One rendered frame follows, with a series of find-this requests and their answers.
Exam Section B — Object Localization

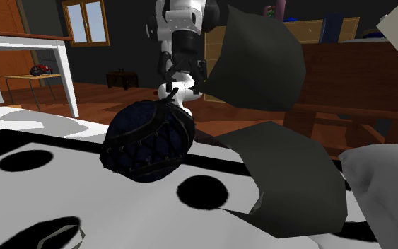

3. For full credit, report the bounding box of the small dark chest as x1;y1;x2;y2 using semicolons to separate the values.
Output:
105;69;139;91

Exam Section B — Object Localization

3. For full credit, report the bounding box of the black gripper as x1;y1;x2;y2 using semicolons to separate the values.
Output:
158;30;209;95

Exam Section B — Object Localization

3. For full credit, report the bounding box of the white table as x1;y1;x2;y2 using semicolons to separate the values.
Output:
0;28;80;119

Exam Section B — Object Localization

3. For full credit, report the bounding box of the orange wooden door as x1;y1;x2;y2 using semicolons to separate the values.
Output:
0;0;42;95

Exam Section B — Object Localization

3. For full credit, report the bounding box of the wooden framed window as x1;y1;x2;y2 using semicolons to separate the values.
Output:
61;0;111;47

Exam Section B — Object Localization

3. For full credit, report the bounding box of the dark brown wooden table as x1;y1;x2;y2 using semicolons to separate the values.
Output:
282;40;398;157

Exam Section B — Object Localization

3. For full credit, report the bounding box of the bed with white black cover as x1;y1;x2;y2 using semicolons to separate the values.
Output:
0;105;383;249

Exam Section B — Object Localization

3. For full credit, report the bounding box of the metal chair with red thing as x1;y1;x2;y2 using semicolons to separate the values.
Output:
4;64;62;112

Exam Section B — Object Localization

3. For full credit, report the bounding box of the dark blue strapped round bag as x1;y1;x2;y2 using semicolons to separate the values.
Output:
98;88;197;184

